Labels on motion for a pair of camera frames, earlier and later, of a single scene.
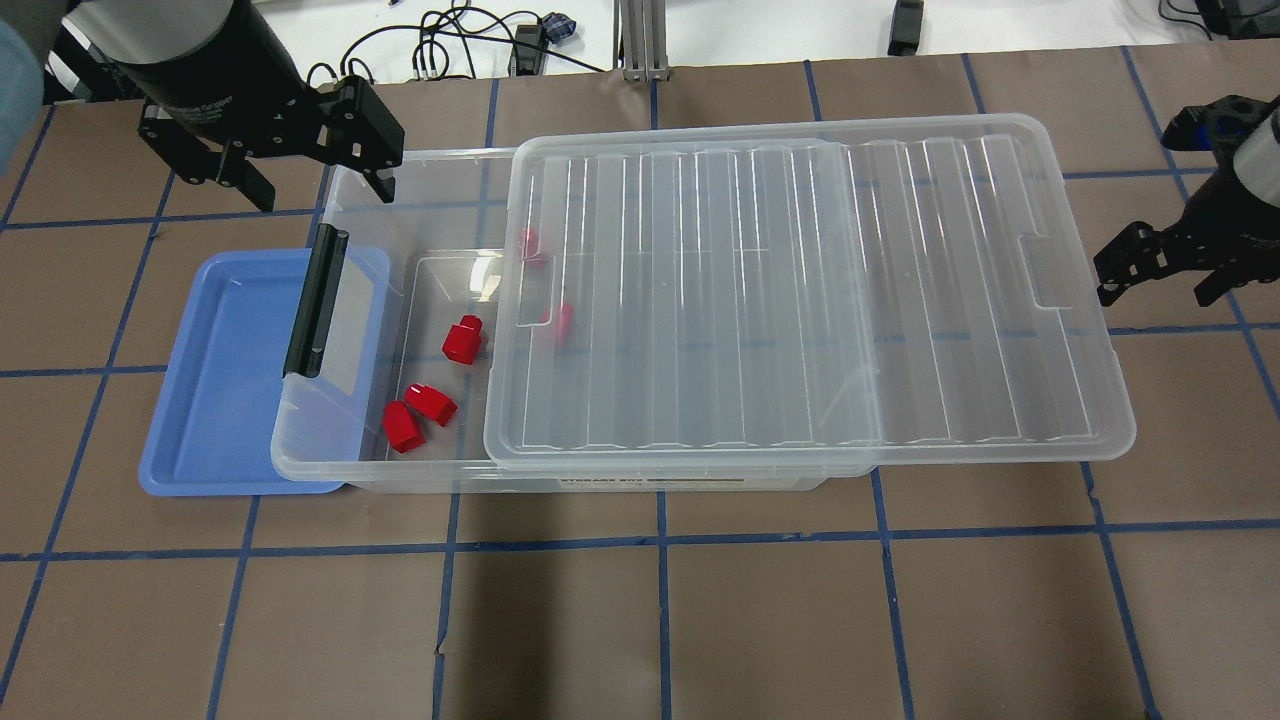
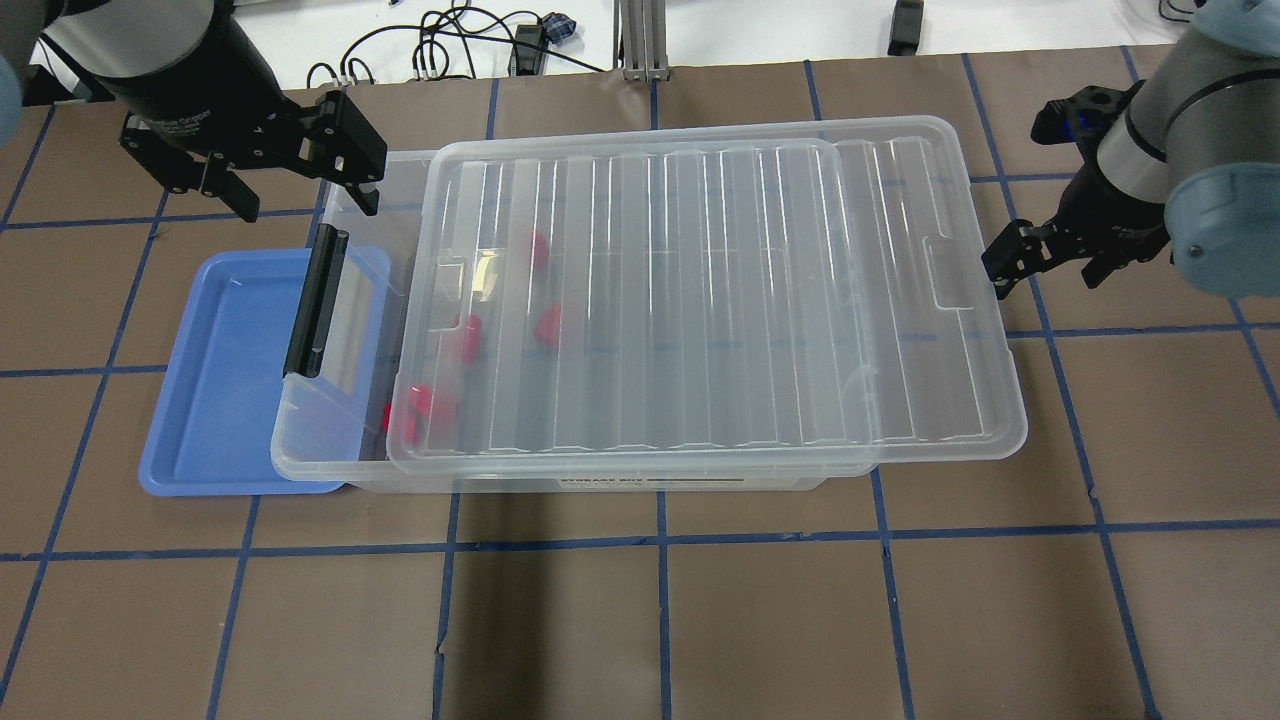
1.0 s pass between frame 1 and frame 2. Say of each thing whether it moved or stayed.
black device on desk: stayed
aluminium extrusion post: stayed
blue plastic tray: stayed
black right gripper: moved
